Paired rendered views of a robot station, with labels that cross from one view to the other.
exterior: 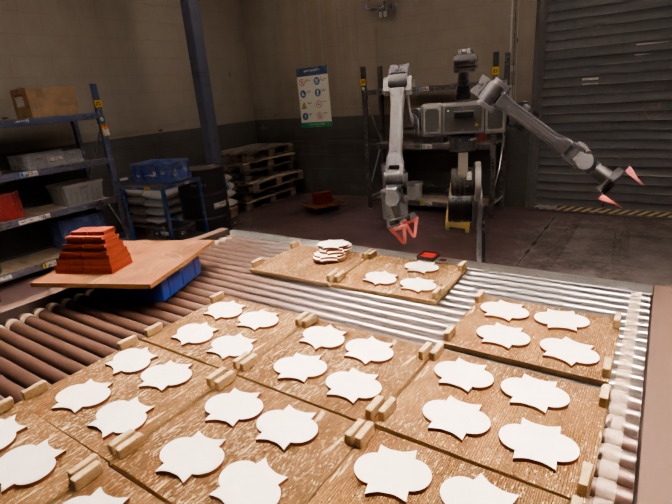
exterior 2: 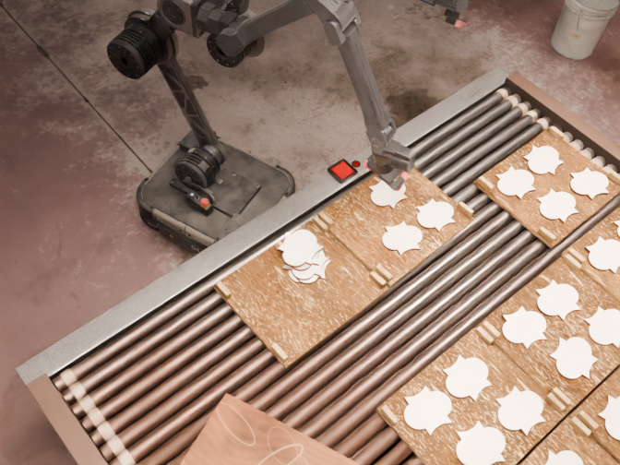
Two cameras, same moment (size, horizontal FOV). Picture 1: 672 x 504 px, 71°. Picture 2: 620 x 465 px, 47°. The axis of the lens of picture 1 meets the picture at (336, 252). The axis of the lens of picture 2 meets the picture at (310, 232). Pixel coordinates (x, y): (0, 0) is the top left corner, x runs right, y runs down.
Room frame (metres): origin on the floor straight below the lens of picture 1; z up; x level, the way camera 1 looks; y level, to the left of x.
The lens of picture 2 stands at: (1.69, 1.22, 2.83)
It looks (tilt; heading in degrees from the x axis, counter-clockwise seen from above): 55 degrees down; 280
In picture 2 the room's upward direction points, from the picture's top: 5 degrees clockwise
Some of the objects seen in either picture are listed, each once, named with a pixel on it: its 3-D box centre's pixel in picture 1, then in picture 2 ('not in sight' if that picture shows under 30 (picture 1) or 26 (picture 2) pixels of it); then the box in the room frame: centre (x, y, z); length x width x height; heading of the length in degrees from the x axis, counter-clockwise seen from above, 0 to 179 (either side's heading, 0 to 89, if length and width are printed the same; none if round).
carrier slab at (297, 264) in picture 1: (312, 263); (301, 288); (1.90, 0.11, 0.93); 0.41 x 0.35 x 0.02; 55
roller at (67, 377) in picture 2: (383, 262); (318, 214); (1.92, -0.20, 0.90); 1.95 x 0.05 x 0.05; 55
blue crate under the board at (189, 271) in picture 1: (149, 274); not in sight; (1.80, 0.77, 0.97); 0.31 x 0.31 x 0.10; 77
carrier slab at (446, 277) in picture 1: (401, 276); (395, 218); (1.67, -0.24, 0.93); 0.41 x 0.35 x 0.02; 56
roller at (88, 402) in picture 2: (372, 269); (338, 233); (1.84, -0.15, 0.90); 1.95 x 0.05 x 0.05; 55
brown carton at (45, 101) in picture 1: (46, 102); not in sight; (5.32, 2.96, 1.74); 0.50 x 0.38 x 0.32; 144
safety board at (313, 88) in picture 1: (313, 97); not in sight; (7.76, 0.16, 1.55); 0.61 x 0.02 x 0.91; 54
